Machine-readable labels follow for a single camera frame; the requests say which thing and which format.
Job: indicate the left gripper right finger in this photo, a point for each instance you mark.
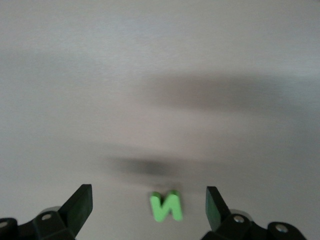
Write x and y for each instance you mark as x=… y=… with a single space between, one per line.
x=215 y=212

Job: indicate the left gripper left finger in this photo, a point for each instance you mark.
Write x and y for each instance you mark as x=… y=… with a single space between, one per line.
x=77 y=210

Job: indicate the green letter N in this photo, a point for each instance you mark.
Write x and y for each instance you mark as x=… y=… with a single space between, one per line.
x=156 y=210

